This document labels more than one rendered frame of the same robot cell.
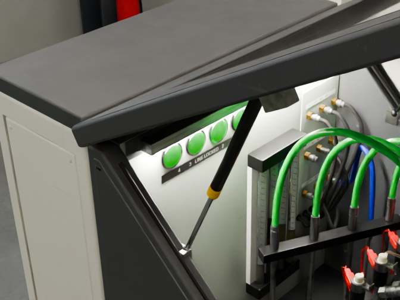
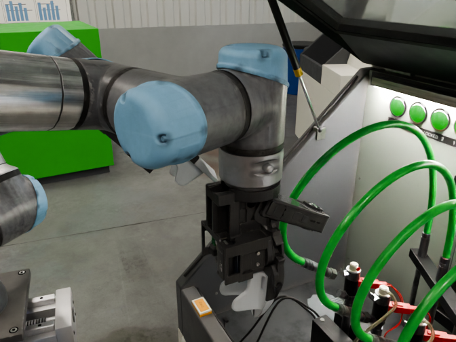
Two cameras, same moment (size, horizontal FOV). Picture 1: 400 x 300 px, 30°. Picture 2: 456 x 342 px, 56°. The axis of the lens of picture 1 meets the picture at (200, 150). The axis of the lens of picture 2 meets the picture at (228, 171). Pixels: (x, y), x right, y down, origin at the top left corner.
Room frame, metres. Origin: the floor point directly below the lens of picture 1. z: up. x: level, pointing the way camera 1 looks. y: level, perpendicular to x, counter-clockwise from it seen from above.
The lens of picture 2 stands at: (1.05, -1.04, 1.66)
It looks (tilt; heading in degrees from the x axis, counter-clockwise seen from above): 24 degrees down; 109
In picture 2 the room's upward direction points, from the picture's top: straight up
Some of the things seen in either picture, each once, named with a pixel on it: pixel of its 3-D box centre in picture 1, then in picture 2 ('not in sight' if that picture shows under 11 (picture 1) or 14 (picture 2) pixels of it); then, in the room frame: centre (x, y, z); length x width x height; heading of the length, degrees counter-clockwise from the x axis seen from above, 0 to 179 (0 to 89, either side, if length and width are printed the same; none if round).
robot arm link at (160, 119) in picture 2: not in sight; (171, 115); (0.87, -0.68, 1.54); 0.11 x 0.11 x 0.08; 66
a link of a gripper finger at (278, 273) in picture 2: not in sight; (268, 269); (0.96, -0.60, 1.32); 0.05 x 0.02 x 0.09; 135
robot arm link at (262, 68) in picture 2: not in sight; (250, 98); (0.93, -0.60, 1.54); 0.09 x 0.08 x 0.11; 66
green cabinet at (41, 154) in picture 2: not in sight; (44, 100); (-1.79, 2.10, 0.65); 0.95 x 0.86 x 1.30; 46
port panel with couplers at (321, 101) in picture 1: (322, 148); not in sight; (1.42, -0.27, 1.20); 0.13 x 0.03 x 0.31; 135
